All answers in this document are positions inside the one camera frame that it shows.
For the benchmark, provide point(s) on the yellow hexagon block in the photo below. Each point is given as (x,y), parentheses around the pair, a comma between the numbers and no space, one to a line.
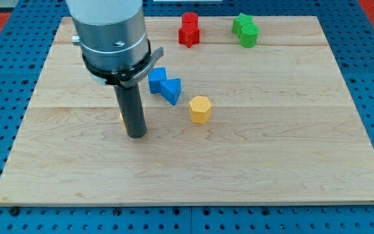
(200,109)

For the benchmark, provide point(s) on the red cylinder block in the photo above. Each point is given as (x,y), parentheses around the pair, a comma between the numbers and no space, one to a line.
(190,19)

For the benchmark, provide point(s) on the red star block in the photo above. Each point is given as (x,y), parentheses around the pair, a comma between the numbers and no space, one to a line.
(189,36)

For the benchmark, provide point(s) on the blue triangle block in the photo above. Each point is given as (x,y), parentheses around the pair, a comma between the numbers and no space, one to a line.
(171,90)

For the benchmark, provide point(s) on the green cylinder block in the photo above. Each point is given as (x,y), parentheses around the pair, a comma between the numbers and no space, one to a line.
(249,35)

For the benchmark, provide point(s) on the yellow block behind stick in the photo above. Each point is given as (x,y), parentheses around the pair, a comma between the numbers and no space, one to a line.
(122,121)

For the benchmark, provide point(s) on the wooden board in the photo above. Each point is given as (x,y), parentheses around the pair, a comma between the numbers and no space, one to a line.
(283,130)

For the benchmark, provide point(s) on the blue cube block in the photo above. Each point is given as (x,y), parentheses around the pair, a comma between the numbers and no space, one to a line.
(155,76)

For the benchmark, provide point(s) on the dark cylindrical pusher stick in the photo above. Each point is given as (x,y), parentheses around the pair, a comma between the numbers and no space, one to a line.
(130,106)

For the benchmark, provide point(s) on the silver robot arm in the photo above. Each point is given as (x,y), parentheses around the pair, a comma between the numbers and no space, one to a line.
(112,37)

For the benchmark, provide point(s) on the green star block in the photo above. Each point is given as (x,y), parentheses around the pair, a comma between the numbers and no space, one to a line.
(239,22)

